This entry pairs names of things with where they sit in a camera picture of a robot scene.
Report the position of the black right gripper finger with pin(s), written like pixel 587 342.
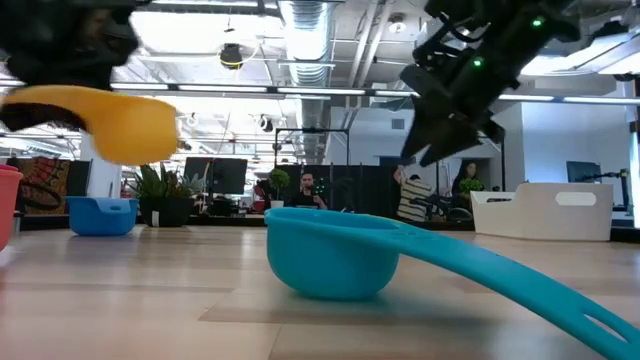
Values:
pixel 460 140
pixel 425 120

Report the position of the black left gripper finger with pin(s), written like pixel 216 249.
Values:
pixel 35 116

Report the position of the orange measuring cup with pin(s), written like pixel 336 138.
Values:
pixel 7 205

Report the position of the yellow measuring cup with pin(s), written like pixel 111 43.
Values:
pixel 130 127

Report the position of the teal measuring cup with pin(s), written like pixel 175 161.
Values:
pixel 330 255

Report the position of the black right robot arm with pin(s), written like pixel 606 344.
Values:
pixel 510 15

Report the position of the white plastic basket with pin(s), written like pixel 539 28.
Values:
pixel 540 212

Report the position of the person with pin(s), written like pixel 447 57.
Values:
pixel 467 175
pixel 415 200
pixel 307 195

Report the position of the small green plant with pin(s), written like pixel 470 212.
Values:
pixel 470 185

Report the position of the round ceiling fixture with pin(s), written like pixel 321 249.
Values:
pixel 397 25

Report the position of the black room partition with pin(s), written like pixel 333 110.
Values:
pixel 360 192

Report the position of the long ceiling light bar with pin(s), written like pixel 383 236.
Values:
pixel 320 91

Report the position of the leafy plant in black pot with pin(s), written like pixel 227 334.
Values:
pixel 162 200

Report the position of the small tree in white pot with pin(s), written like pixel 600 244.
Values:
pixel 277 182

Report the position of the black computer monitor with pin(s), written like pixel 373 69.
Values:
pixel 230 176
pixel 197 175

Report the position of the patterned wall panel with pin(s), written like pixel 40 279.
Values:
pixel 42 185

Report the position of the silver ventilation duct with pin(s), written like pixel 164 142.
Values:
pixel 306 35

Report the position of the black overhead camera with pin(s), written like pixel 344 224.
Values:
pixel 231 55

